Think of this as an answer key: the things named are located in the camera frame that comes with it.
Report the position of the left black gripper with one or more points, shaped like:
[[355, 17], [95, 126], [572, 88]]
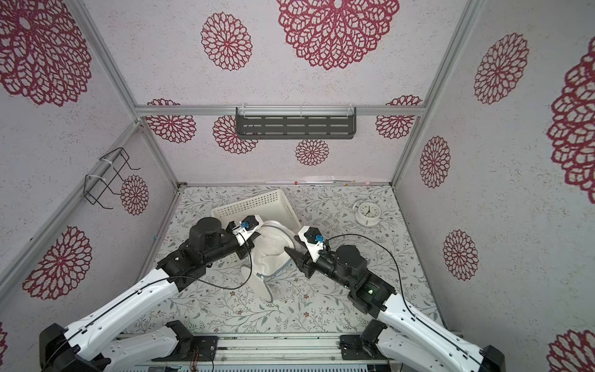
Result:
[[244, 251]]

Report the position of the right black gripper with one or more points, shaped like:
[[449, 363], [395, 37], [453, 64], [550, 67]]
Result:
[[308, 260]]

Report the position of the white perforated plastic basket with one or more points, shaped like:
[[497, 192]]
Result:
[[272, 205]]

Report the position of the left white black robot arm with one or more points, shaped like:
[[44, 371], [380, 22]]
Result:
[[90, 343]]

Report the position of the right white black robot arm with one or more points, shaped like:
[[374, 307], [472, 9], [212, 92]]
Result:
[[398, 331]]

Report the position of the white round alarm clock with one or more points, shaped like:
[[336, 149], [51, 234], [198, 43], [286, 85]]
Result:
[[367, 213]]

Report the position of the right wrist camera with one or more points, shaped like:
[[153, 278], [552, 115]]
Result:
[[313, 240]]

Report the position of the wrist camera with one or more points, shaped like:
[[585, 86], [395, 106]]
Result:
[[313, 240], [247, 227]]

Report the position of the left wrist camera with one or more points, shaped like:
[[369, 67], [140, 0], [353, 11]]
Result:
[[247, 227]]

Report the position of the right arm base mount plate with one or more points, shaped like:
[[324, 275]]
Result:
[[356, 348]]

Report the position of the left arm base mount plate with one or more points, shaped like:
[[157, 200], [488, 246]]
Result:
[[200, 348]]

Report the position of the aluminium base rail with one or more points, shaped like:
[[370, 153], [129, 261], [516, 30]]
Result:
[[252, 349]]

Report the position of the dark grey wall shelf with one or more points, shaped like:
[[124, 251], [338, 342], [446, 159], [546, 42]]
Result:
[[302, 125]]

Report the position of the black wire wall rack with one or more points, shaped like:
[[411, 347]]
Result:
[[95, 186]]

